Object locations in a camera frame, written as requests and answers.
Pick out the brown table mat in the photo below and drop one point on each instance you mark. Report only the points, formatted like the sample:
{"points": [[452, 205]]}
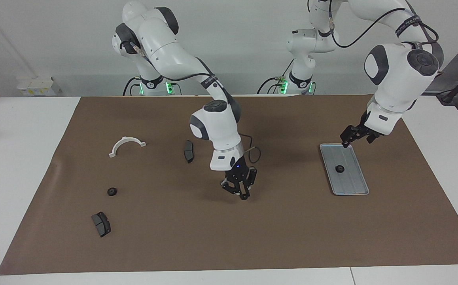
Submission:
{"points": [[229, 237]]}

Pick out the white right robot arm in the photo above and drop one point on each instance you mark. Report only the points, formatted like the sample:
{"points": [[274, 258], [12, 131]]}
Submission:
{"points": [[217, 130]]}

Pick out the white semicircular plastic bracket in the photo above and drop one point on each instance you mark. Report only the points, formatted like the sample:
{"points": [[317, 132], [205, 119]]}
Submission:
{"points": [[116, 147]]}

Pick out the black bearing gear white centre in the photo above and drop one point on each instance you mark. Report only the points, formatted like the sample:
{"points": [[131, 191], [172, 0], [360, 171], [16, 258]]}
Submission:
{"points": [[339, 169]]}

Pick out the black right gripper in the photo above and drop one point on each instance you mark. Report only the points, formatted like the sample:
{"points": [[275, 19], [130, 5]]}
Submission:
{"points": [[243, 174]]}

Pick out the silver metal ribbed tray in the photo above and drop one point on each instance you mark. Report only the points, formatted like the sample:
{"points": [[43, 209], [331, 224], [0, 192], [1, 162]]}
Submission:
{"points": [[349, 178]]}

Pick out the white wall socket box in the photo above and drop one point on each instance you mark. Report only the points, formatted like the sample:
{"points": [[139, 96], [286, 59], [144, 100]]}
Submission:
{"points": [[39, 86]]}

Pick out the black bearing gear brass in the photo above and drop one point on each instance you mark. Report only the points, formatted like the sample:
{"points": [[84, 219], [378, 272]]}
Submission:
{"points": [[112, 191]]}

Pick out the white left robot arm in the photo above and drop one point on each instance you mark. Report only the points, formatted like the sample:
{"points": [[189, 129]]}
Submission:
{"points": [[395, 79]]}

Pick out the dark grey brake pad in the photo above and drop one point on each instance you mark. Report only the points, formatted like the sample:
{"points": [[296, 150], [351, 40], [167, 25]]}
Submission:
{"points": [[188, 151]]}

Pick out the dark grey stacked brake pads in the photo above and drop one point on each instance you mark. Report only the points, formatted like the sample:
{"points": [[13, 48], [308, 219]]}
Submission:
{"points": [[101, 225]]}

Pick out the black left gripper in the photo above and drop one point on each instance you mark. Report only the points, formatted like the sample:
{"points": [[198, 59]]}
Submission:
{"points": [[367, 126]]}

